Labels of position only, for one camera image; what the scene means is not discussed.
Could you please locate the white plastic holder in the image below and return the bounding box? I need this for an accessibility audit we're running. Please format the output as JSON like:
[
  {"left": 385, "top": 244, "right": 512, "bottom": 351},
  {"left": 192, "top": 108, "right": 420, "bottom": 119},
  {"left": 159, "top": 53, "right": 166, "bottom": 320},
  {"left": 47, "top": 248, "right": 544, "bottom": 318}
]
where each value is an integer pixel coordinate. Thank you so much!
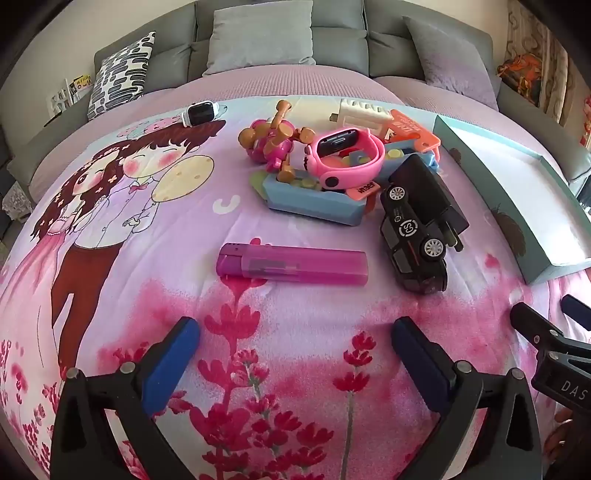
[{"left": 329, "top": 97, "right": 393, "bottom": 137}]

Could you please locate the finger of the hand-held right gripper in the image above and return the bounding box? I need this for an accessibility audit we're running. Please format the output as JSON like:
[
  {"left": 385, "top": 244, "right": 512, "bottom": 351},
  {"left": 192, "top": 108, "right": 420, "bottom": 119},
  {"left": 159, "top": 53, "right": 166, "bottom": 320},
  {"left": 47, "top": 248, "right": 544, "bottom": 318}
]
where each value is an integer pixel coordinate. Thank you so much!
[
  {"left": 510, "top": 302, "right": 591, "bottom": 365},
  {"left": 561, "top": 295, "right": 591, "bottom": 330}
]

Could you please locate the purple lighter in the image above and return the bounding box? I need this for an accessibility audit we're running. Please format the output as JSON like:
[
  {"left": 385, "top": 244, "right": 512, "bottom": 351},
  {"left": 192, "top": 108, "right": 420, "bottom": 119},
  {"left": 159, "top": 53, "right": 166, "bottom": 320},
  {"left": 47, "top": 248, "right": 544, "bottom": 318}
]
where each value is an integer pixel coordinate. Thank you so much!
[{"left": 216, "top": 239, "right": 369, "bottom": 287}]

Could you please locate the plain grey cushion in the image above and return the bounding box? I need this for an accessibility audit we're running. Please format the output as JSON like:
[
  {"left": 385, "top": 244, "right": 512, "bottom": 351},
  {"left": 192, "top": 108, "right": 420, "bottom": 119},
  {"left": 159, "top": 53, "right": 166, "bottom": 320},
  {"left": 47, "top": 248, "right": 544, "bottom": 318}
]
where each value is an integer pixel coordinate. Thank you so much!
[{"left": 203, "top": 0, "right": 317, "bottom": 77}]

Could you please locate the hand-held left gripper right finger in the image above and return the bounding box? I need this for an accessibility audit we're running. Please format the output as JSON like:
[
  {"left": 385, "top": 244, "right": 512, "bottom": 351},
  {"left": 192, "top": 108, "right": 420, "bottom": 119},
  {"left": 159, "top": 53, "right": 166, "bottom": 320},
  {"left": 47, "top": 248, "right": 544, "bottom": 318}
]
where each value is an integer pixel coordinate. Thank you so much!
[{"left": 392, "top": 316, "right": 550, "bottom": 480}]

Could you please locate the patterned wall hanging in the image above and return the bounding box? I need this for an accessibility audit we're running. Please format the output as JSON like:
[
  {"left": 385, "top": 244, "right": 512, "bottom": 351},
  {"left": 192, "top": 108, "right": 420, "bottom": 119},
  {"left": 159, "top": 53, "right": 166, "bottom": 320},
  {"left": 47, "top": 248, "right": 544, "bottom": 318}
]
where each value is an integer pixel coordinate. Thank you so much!
[{"left": 505, "top": 0, "right": 591, "bottom": 148}]

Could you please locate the black white patterned cushion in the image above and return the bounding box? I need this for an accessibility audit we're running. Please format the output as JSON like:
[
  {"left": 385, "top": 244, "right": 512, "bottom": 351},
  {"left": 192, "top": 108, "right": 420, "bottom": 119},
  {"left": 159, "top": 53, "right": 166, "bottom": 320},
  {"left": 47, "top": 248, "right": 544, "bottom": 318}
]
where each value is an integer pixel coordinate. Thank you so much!
[{"left": 88, "top": 31, "right": 155, "bottom": 121}]

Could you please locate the black toy car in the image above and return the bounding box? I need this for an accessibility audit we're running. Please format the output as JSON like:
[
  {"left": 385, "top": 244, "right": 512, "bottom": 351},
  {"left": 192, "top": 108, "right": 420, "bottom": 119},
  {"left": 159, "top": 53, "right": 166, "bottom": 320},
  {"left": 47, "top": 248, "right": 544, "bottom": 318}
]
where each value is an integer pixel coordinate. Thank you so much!
[{"left": 379, "top": 184, "right": 450, "bottom": 294}]

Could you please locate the pink smartwatch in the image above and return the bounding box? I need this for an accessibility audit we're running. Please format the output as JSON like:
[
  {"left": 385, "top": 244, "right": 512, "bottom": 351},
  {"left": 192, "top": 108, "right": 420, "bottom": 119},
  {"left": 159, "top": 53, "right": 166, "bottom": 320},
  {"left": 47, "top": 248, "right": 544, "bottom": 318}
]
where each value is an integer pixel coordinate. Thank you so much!
[{"left": 308, "top": 129, "right": 386, "bottom": 192}]

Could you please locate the grey purple cushion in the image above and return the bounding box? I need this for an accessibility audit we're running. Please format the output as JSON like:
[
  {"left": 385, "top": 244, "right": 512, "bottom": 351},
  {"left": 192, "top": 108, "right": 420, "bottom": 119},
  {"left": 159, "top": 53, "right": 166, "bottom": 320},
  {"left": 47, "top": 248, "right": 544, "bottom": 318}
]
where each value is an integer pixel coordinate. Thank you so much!
[{"left": 402, "top": 16, "right": 499, "bottom": 112}]

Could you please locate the grey sofa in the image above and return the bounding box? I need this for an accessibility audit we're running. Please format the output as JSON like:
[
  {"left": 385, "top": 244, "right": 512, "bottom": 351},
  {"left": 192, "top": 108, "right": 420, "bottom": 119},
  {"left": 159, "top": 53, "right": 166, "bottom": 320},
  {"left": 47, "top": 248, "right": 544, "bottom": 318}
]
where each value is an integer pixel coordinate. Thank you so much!
[{"left": 0, "top": 0, "right": 591, "bottom": 208}]

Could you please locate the row of books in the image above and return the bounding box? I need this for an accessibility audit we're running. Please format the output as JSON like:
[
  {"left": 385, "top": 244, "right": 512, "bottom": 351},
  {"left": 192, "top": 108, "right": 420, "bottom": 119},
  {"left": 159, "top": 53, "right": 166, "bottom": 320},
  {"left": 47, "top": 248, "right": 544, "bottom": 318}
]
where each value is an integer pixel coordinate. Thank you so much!
[{"left": 46, "top": 74, "right": 93, "bottom": 114}]

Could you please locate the white smartwatch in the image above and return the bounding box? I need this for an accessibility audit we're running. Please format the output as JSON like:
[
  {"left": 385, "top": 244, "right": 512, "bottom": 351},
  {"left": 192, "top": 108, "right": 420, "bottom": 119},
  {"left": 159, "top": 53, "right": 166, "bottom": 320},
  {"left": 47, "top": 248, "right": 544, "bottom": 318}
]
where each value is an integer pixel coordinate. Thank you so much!
[{"left": 181, "top": 100, "right": 228, "bottom": 127}]

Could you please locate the person's right hand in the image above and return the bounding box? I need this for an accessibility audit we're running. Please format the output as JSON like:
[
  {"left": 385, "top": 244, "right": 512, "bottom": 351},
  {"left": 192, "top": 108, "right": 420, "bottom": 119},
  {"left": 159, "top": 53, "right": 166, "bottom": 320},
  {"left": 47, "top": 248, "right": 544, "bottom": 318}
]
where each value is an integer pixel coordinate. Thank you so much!
[{"left": 544, "top": 406, "right": 591, "bottom": 467}]

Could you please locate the teal cardboard tray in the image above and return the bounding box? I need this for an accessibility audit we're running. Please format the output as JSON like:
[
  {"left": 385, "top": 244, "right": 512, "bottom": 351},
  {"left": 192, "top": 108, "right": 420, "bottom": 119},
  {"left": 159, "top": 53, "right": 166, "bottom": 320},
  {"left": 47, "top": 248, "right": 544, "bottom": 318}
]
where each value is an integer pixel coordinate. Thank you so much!
[{"left": 433, "top": 114, "right": 591, "bottom": 284}]

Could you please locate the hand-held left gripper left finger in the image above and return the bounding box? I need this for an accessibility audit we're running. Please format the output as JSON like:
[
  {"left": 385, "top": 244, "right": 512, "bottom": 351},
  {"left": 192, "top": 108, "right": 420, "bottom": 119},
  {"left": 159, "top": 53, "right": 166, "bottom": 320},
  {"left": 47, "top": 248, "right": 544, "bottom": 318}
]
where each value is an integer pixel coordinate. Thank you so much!
[{"left": 50, "top": 316, "right": 201, "bottom": 480}]

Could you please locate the black power adapter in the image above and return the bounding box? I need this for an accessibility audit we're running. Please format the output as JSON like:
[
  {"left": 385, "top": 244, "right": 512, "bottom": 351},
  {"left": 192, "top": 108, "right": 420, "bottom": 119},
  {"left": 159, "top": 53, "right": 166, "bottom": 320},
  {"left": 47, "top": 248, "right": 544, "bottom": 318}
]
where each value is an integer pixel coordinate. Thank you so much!
[{"left": 388, "top": 154, "right": 471, "bottom": 252}]

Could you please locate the orange red ornament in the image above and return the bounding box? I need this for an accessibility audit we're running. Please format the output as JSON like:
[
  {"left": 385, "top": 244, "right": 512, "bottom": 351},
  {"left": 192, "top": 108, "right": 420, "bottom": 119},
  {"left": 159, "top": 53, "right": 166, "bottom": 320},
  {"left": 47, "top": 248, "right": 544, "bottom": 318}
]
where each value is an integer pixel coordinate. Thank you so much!
[{"left": 496, "top": 53, "right": 543, "bottom": 104}]

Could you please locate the pink brown toy figure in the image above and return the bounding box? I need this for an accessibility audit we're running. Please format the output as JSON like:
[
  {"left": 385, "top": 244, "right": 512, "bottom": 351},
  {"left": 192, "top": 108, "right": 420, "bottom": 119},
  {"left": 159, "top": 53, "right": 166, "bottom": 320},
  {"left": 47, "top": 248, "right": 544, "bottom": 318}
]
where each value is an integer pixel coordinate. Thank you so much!
[{"left": 238, "top": 99, "right": 317, "bottom": 183}]

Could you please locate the printed cartoon blanket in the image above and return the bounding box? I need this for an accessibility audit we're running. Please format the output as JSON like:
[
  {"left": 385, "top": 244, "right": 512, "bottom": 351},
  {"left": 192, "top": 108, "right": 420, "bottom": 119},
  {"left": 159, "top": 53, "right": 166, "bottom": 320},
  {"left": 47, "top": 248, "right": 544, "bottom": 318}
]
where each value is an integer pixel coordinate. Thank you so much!
[{"left": 0, "top": 95, "right": 591, "bottom": 480}]

